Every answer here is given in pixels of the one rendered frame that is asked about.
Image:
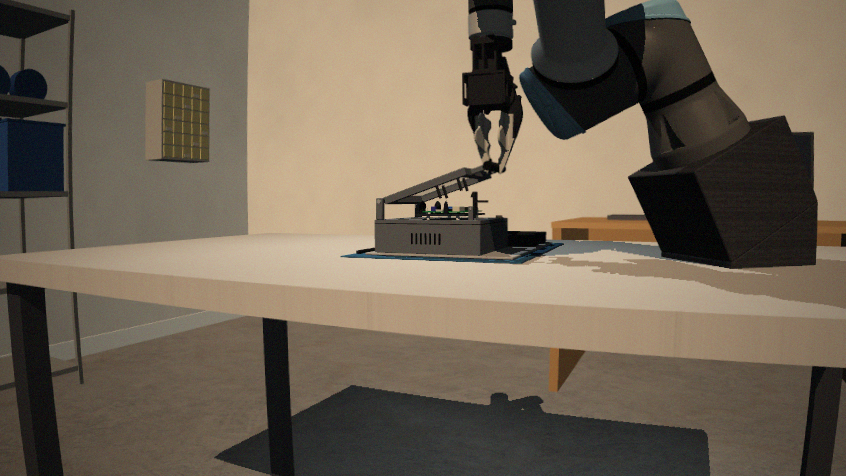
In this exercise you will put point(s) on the green circuit board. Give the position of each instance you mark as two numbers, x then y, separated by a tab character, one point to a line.
458	209

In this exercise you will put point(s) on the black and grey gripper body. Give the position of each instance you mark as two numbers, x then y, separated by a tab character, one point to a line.
483	90

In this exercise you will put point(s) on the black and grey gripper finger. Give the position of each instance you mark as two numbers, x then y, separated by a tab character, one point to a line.
509	125
481	134

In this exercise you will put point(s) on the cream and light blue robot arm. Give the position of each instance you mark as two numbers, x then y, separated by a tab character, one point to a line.
578	80

